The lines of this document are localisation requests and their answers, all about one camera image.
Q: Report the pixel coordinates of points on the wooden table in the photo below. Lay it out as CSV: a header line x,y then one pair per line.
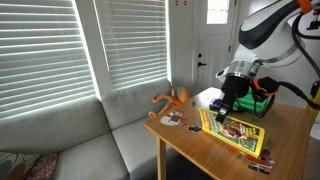
x,y
206,150

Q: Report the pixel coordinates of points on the yellow magazine book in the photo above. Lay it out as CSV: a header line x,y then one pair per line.
x,y
240,133

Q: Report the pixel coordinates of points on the white horizontal window blind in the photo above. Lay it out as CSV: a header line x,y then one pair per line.
x,y
43,56
136,40

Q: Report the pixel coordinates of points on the white entry door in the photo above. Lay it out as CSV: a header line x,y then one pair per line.
x,y
210,46

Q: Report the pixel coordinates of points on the small red toy car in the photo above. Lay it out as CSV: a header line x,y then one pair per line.
x,y
261,162

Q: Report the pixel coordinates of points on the blue toy car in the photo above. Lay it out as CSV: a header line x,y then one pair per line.
x,y
215,104

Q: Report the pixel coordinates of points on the orange octopus plush toy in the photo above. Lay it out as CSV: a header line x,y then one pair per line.
x,y
171,100

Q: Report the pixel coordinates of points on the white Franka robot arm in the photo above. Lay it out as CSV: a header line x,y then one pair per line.
x,y
270,33

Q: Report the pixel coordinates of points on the reddish throw pillow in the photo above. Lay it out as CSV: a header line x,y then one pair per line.
x,y
44,166

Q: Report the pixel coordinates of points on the green and orange object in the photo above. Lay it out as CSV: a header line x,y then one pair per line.
x,y
248,104

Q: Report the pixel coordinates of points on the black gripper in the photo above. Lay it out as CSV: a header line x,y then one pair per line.
x,y
235,90

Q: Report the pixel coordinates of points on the grey sectional sofa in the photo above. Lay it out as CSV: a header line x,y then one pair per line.
x,y
83,140

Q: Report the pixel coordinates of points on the oval patterned throw pillow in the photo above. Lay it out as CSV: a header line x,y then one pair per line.
x,y
13,165

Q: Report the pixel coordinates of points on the small dark puzzle piece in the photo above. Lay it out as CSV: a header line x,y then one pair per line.
x,y
194,128

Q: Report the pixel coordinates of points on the yellow stand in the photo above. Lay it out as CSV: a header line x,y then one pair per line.
x,y
314,103

